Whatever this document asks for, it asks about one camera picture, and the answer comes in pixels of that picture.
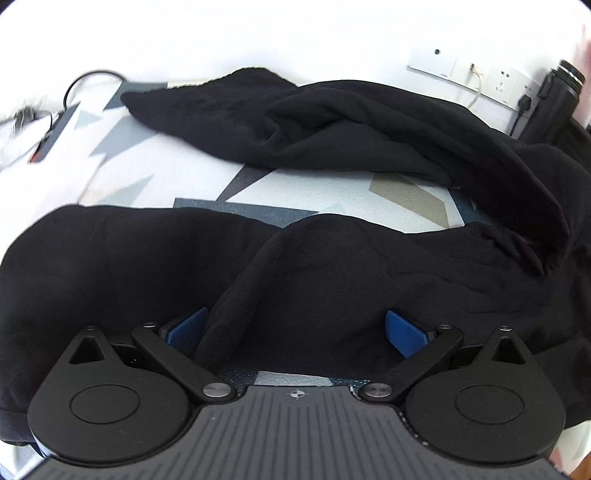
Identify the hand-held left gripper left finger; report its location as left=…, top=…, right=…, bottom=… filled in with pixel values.
left=65, top=308, right=237, bottom=403

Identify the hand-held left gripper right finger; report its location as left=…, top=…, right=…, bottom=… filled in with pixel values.
left=358, top=310, right=536, bottom=402

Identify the black long-sleeved shirt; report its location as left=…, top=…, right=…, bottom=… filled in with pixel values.
left=0, top=68, right=591, bottom=446

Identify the geometric patterned mat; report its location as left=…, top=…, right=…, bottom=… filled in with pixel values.
left=0, top=78, right=476, bottom=480

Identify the black flask bottle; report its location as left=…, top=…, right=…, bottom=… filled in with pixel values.
left=519, top=59, right=589, bottom=144

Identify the short white cable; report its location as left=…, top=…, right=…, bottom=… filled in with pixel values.
left=468, top=65, right=485, bottom=108

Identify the black plug with cable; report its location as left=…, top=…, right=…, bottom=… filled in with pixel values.
left=510, top=92, right=536, bottom=138

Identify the white wall socket panel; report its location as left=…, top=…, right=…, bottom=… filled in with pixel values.
left=450, top=54, right=492, bottom=90
left=407, top=45, right=459, bottom=80
left=480, top=67, right=541, bottom=110

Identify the black cable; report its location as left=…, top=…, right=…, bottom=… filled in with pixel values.
left=62, top=69, right=127, bottom=109

